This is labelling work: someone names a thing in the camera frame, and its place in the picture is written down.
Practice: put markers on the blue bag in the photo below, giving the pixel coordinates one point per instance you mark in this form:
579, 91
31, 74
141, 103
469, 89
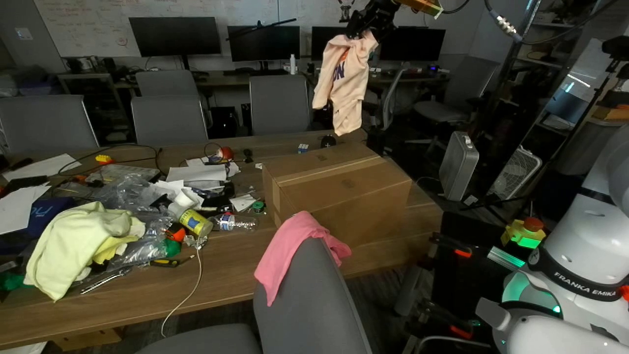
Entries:
46, 213

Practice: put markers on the red round object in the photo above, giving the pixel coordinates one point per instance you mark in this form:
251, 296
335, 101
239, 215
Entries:
225, 154

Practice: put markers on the yellow tin can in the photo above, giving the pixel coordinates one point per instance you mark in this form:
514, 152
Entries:
198, 225

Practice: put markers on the white box fan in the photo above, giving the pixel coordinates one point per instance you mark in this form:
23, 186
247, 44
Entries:
518, 174

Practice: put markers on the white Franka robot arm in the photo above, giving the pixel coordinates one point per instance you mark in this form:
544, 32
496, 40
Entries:
583, 249

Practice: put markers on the white paper card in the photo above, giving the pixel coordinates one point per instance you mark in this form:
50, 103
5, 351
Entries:
243, 201

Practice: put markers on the peach cloth garment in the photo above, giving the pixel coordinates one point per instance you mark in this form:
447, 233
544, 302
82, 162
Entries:
347, 85

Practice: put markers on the yellow cloth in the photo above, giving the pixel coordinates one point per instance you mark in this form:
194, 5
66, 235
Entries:
66, 249

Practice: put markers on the small clear bottle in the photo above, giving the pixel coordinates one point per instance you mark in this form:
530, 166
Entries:
229, 223

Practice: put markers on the black computer monitor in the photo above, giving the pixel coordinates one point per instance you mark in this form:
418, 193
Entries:
174, 36
414, 44
318, 42
262, 42

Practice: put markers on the white space heater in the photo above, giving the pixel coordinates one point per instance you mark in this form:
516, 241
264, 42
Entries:
459, 168

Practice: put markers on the black equipment cart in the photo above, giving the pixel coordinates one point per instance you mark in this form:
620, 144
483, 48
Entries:
473, 276

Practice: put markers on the green yellow red button box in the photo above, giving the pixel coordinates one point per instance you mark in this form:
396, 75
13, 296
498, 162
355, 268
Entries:
524, 235

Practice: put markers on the yellow red small toy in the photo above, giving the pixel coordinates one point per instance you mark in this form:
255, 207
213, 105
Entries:
103, 158

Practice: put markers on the clear plastic bags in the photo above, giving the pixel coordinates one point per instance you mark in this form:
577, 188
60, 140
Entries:
131, 193

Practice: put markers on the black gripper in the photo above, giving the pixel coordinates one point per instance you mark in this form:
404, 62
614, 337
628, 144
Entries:
384, 13

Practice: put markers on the small orange object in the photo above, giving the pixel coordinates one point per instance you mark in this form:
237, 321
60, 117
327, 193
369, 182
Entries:
178, 235

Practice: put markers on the white paper cup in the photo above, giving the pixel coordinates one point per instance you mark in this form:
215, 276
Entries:
184, 199

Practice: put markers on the small green object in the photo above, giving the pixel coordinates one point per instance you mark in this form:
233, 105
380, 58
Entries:
172, 249

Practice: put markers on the grey crumpled cloth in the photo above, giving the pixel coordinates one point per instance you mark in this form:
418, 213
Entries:
117, 223

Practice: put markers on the white paper stack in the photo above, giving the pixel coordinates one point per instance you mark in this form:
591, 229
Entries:
198, 174

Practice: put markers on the pink cloth garment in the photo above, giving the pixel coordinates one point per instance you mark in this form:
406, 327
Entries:
288, 247

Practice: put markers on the white paper sheet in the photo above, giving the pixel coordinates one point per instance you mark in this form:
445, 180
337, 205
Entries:
21, 207
42, 168

